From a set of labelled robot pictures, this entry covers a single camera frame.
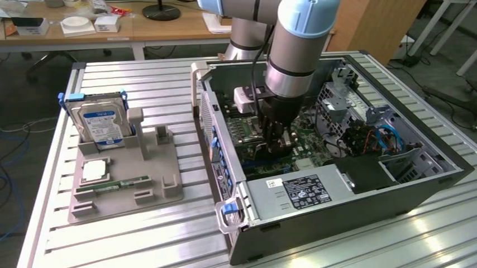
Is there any small white carton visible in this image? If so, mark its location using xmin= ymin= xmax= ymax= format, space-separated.
xmin=93 ymin=15 xmax=121 ymax=33

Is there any white table frame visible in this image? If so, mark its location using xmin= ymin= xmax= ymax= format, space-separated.
xmin=407 ymin=0 xmax=477 ymax=76

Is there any wooden desk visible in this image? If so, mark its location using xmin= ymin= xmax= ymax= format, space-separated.
xmin=0 ymin=0 xmax=336 ymax=54

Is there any brown wooden cabinet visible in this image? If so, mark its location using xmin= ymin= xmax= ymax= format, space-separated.
xmin=327 ymin=0 xmax=430 ymax=66

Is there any white round holder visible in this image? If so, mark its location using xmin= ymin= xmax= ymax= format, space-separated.
xmin=60 ymin=16 xmax=97 ymax=38

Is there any silver CPU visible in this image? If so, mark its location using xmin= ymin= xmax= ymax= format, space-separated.
xmin=80 ymin=160 xmax=109 ymax=183

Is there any black stand base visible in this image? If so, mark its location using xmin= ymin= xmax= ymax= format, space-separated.
xmin=422 ymin=85 xmax=477 ymax=116

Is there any perforated metal drive cage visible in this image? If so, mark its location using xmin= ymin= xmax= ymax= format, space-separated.
xmin=318 ymin=80 xmax=374 ymax=126

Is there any green motherboard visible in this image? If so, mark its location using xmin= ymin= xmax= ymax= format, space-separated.
xmin=221 ymin=100 xmax=336 ymax=180

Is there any white box with black lid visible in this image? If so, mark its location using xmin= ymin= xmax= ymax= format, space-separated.
xmin=16 ymin=17 xmax=50 ymax=36

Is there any green RAM stick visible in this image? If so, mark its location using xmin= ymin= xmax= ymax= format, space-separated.
xmin=74 ymin=175 xmax=153 ymax=194

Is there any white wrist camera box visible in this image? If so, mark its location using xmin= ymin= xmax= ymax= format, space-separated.
xmin=233 ymin=86 xmax=267 ymax=114

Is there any grey plastic parts rack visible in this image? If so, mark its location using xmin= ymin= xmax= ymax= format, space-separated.
xmin=66 ymin=107 xmax=185 ymax=224

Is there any black chair base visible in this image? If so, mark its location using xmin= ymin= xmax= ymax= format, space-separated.
xmin=24 ymin=50 xmax=79 ymax=83

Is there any black round lamp base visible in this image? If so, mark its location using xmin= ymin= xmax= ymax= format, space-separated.
xmin=141 ymin=2 xmax=183 ymax=21

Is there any white paper stack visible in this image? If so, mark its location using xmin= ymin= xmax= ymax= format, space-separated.
xmin=203 ymin=12 xmax=233 ymax=35

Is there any black open PC case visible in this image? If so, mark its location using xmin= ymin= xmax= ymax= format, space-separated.
xmin=189 ymin=54 xmax=475 ymax=266

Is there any CPU socket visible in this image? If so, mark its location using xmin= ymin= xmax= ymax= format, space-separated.
xmin=246 ymin=116 xmax=263 ymax=138

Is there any hard disk with blue caddy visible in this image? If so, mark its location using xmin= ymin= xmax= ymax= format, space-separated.
xmin=57 ymin=90 xmax=129 ymax=150

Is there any blue floor cable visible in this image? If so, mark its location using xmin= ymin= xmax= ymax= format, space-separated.
xmin=0 ymin=133 xmax=30 ymax=244

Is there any grey metal disk bay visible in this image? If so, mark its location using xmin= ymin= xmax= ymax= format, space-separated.
xmin=376 ymin=147 xmax=426 ymax=185

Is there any grey power supply unit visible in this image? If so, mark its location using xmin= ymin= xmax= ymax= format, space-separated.
xmin=243 ymin=164 xmax=355 ymax=221

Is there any blue wire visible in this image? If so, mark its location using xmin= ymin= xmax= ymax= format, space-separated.
xmin=375 ymin=125 xmax=406 ymax=155

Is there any red wire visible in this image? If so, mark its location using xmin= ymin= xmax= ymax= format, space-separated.
xmin=366 ymin=130 xmax=395 ymax=154

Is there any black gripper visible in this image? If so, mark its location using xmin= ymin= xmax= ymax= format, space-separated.
xmin=259 ymin=94 xmax=303 ymax=132

